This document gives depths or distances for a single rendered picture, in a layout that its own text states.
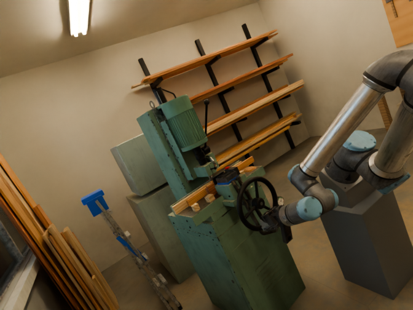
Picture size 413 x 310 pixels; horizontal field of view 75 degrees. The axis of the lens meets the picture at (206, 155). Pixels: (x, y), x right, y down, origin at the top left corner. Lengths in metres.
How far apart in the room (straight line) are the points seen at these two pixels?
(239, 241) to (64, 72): 3.18
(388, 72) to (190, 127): 0.98
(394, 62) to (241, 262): 1.22
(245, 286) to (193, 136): 0.92
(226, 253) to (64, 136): 2.84
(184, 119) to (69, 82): 2.65
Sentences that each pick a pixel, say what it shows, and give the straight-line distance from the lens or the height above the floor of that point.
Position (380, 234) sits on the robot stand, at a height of 0.38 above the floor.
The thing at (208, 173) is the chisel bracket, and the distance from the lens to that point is 1.63.
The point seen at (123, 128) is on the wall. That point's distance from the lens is 3.94.
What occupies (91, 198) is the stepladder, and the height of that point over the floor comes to 1.14.
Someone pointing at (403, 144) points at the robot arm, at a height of 0.95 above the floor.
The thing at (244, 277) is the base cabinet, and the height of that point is 0.41.
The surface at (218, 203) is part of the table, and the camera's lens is 1.53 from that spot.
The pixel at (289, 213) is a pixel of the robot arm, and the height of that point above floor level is 0.85.
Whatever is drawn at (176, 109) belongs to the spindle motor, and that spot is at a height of 1.44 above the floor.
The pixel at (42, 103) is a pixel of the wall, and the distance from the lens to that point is 3.96.
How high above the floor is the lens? 1.39
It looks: 9 degrees down
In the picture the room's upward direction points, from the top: 25 degrees counter-clockwise
